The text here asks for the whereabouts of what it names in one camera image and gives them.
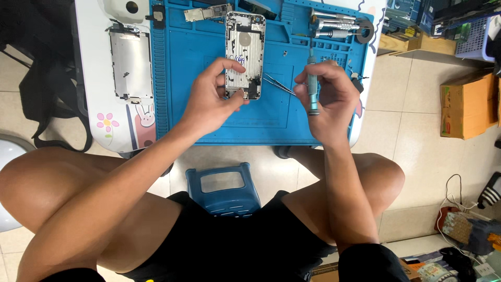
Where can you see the person's left hand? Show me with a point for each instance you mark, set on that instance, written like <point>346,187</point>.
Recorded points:
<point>203,102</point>

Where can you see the person's right hand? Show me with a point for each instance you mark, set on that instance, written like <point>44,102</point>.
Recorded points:
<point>336,102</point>

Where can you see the grey precision screwdriver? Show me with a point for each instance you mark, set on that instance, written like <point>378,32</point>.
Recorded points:
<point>312,92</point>

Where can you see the silver phone housing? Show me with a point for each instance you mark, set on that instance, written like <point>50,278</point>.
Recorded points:
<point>245,43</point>

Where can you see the blue silicone repair mat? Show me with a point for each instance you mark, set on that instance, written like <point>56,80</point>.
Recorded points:
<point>188,78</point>

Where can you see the silver pointed tweezers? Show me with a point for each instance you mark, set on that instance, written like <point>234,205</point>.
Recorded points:
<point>280,83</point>

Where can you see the silver precision screwdriver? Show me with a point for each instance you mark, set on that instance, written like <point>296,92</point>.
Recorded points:
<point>338,26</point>
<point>336,34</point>
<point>332,15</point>

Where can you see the black tape roll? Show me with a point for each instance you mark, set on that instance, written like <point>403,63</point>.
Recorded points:
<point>368,31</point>

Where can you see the phone screen assembly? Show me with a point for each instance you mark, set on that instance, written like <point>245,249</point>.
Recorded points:
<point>131,66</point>

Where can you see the person's right leg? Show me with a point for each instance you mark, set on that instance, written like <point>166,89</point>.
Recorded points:
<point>375,180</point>

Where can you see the person's leg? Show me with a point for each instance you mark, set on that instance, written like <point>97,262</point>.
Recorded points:
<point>62,184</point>
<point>375,180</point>

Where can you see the phone logic board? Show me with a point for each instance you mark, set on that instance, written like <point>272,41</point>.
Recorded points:
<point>207,12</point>

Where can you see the small black phone part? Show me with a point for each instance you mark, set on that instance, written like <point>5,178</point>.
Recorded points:
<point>158,16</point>

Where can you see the blue plastic stool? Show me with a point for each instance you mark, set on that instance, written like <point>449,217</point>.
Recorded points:
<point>225,199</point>

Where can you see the black phone battery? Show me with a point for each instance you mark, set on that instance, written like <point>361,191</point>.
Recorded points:
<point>258,8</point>

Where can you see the wooden shelf with boxes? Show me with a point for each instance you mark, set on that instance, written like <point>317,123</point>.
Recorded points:
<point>422,23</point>

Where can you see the white device with round hole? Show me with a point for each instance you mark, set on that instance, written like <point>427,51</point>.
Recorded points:
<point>121,10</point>

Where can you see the orange cardboard box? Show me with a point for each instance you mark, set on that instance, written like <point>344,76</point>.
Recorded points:
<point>467,105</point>

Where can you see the black shorts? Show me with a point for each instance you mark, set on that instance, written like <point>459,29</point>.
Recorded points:
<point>235,250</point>

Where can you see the white plastic basket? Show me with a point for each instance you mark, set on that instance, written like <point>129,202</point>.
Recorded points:
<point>475,39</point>

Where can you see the black bag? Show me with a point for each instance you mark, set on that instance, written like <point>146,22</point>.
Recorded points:
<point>43,78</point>

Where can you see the person's left leg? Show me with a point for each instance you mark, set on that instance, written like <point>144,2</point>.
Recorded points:
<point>62,184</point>

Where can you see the black white striped slipper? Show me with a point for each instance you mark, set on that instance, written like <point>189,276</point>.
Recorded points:
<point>491,192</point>

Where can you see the heap of boxes and bags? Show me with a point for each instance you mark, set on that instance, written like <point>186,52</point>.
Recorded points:
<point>469,243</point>

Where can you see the white round plastic seat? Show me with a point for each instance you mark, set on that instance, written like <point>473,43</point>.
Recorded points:
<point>8,188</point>

